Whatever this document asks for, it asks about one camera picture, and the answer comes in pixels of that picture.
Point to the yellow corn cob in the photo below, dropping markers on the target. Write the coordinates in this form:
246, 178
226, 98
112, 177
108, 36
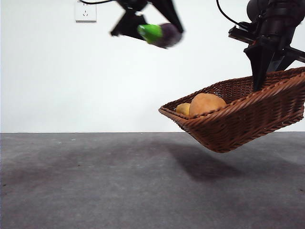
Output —
183, 109

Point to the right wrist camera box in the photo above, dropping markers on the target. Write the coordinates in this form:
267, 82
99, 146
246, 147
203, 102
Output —
241, 33

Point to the brown wicker basket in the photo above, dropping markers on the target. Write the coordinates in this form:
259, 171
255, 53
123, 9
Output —
238, 128

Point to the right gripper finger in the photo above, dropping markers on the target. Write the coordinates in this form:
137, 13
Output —
259, 62
281, 63

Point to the purple eggplant with green stem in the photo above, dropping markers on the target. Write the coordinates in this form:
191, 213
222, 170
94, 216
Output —
166, 35

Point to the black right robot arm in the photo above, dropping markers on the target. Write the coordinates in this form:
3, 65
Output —
276, 19

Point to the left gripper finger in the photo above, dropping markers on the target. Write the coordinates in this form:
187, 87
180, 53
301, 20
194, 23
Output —
127, 23
170, 14

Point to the brown potato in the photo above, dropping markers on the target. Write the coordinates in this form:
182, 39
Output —
207, 103

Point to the white wall socket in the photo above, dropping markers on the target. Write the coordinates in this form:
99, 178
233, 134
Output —
85, 13

